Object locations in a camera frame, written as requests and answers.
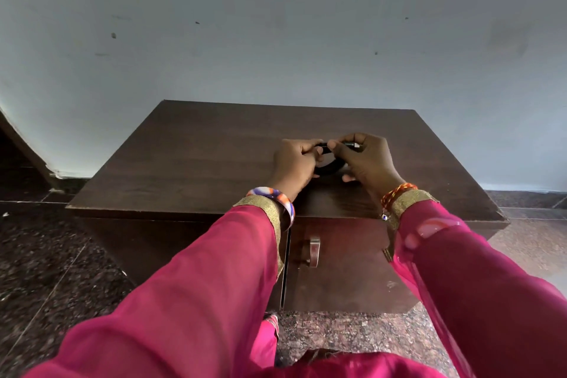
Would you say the person's right hand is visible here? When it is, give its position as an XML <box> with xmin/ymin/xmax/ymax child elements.
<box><xmin>327</xmin><ymin>133</ymin><xmax>406</xmax><ymax>206</ymax></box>

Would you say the person's right forearm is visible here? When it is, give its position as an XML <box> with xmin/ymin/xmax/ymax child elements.
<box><xmin>380</xmin><ymin>183</ymin><xmax>567</xmax><ymax>378</ymax></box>

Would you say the person's left forearm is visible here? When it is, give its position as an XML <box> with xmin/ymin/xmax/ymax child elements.
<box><xmin>22</xmin><ymin>185</ymin><xmax>303</xmax><ymax>378</ymax></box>

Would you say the pink garment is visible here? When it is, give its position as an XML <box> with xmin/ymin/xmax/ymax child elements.
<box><xmin>247</xmin><ymin>313</ymin><xmax>449</xmax><ymax>378</ymax></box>

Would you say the black ring-shaped band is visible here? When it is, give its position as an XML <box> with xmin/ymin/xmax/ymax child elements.
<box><xmin>313</xmin><ymin>141</ymin><xmax>356</xmax><ymax>177</ymax></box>

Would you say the person's left hand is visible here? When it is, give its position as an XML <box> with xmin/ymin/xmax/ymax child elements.
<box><xmin>269</xmin><ymin>139</ymin><xmax>327</xmax><ymax>198</ymax></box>

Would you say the red orange thread bracelet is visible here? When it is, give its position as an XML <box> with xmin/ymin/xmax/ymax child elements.
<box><xmin>379</xmin><ymin>183</ymin><xmax>419</xmax><ymax>221</ymax></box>

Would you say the dark wooden frame plank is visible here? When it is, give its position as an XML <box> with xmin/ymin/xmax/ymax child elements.
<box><xmin>0</xmin><ymin>108</ymin><xmax>61</xmax><ymax>191</ymax></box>

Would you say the dark brown wooden cabinet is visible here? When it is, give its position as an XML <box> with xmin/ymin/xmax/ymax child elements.
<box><xmin>66</xmin><ymin>100</ymin><xmax>511</xmax><ymax>315</ymax></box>

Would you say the multicolour striped bangle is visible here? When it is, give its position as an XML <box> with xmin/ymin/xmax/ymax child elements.
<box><xmin>246</xmin><ymin>187</ymin><xmax>296</xmax><ymax>231</ymax></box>

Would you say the silver metal cabinet handle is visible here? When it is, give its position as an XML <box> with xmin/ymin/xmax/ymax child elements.
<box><xmin>305</xmin><ymin>238</ymin><xmax>321</xmax><ymax>269</ymax></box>

